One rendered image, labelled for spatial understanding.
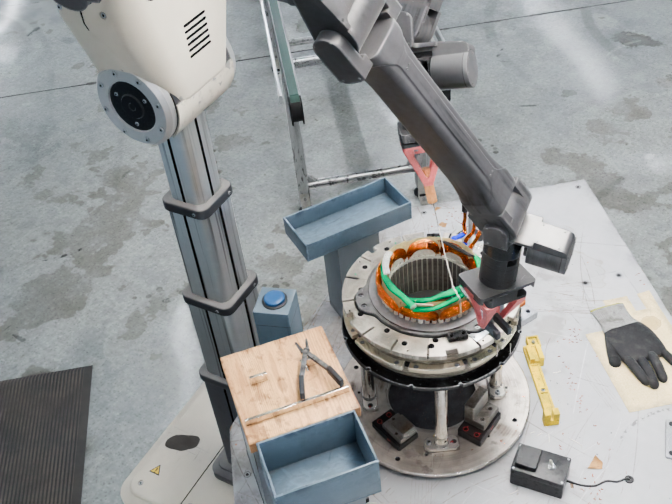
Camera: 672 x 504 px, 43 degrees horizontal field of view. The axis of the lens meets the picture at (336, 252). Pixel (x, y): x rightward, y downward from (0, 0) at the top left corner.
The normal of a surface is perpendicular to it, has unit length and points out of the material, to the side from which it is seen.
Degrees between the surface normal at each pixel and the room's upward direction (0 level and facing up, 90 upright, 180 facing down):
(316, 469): 0
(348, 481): 90
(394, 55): 69
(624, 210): 0
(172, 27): 90
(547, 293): 0
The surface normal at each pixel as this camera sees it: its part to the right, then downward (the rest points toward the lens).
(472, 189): -0.45, 0.76
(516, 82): -0.09, -0.74
